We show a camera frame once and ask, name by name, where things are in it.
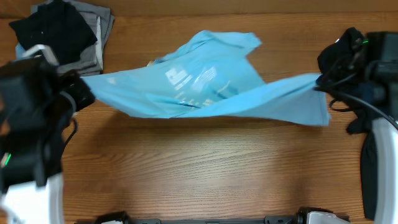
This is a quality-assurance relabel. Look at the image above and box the light blue t-shirt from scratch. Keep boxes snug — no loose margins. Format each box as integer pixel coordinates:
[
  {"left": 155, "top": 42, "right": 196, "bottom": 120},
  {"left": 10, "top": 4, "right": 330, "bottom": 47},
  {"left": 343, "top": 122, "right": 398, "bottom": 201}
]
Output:
[{"left": 85, "top": 30, "right": 330, "bottom": 126}]

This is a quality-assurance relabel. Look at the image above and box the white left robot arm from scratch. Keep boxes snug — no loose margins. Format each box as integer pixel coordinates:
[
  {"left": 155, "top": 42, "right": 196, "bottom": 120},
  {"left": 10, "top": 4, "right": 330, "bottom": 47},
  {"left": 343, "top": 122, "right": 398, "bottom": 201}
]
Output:
[{"left": 1, "top": 44, "right": 95, "bottom": 223}]

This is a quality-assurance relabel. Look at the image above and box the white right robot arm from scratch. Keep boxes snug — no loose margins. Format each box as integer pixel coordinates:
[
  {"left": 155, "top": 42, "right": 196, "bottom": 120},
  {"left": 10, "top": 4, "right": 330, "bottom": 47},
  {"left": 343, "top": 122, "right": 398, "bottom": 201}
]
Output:
[{"left": 365, "top": 32, "right": 397, "bottom": 224}]

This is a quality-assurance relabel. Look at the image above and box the folded light blue shirt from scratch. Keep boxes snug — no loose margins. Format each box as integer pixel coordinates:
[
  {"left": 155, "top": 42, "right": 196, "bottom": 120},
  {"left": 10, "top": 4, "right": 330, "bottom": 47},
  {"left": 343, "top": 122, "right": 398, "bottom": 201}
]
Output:
[{"left": 15, "top": 43, "right": 25, "bottom": 60}]

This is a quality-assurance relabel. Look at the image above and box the black shirt at right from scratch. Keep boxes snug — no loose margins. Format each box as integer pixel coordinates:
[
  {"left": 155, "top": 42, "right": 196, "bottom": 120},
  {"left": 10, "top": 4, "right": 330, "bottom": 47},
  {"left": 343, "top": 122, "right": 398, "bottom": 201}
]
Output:
[{"left": 317, "top": 27, "right": 377, "bottom": 220}]

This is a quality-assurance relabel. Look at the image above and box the folded black shirt on stack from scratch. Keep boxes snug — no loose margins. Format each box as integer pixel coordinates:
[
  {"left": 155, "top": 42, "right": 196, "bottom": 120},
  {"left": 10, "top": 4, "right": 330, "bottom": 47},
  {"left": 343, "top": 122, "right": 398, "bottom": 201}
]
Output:
[{"left": 9, "top": 1, "right": 97, "bottom": 65}]

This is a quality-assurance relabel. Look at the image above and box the folded grey shirt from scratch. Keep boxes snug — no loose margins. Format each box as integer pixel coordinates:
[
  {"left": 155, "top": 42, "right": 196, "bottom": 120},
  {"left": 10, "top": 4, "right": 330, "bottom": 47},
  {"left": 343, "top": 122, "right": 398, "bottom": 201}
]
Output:
[{"left": 30, "top": 0, "right": 115, "bottom": 77}]

